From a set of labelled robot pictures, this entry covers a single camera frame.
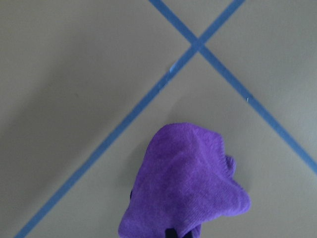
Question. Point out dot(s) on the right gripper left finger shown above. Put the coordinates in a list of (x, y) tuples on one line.
[(170, 233)]

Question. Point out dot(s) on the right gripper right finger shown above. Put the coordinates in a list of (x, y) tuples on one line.
[(188, 235)]

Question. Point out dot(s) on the purple towel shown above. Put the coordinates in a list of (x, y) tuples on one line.
[(186, 179)]

